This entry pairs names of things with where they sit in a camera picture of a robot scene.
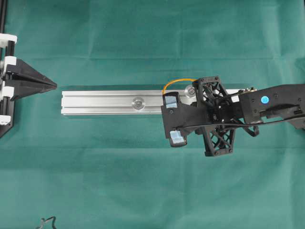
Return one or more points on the aluminium extrusion rail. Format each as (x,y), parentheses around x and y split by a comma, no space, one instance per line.
(117,102)

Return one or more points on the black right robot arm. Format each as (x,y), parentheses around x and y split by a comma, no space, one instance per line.
(287,102)

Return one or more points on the black table frame rail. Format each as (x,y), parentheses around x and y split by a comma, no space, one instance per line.
(3,10)

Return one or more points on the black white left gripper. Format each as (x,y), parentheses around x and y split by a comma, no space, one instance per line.
(26,81)

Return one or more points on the green table cloth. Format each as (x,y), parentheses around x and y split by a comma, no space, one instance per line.
(119,172)

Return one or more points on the silver pulley shaft near centre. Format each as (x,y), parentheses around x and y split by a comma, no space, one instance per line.
(138,103)

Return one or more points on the black lattice right gripper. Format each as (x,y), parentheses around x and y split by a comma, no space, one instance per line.
(224,113)

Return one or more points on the orange rubber band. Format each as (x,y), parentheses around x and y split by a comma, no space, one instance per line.
(175,81)

